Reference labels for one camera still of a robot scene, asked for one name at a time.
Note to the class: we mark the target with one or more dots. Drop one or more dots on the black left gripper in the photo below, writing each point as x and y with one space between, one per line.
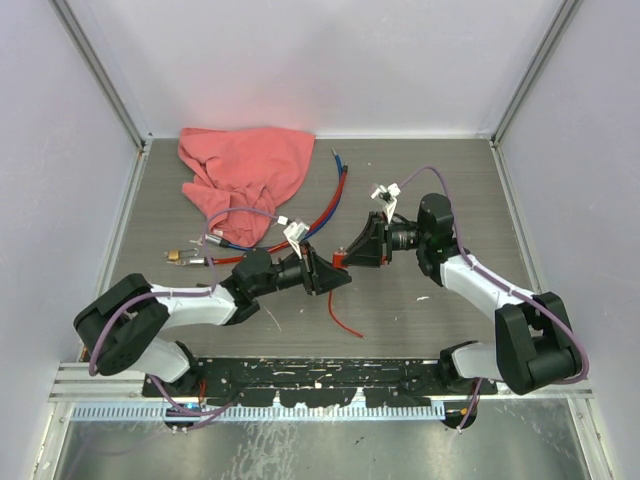
320 275

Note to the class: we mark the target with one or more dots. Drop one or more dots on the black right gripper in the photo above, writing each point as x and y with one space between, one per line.
374 247

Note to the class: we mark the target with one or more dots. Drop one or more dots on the red cable padlock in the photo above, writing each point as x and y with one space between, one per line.
336 304

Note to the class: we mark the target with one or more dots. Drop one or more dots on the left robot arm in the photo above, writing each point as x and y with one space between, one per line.
121 328

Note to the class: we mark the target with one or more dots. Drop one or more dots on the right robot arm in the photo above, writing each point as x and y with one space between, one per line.
534 344

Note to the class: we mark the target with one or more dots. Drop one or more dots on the pink cloth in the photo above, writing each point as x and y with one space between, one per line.
258 168

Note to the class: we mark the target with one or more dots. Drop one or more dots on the brass padlock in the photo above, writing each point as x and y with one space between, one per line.
181 256

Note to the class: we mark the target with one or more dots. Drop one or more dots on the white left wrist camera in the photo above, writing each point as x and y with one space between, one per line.
294 232

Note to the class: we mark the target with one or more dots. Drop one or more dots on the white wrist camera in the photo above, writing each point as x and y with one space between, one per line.
387 197
294 232

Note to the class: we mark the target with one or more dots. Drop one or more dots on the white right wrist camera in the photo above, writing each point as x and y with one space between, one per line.
387 197

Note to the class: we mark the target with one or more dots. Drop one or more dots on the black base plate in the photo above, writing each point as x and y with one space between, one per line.
320 382

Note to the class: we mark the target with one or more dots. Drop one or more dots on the slotted cable duct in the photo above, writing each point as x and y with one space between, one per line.
356 411

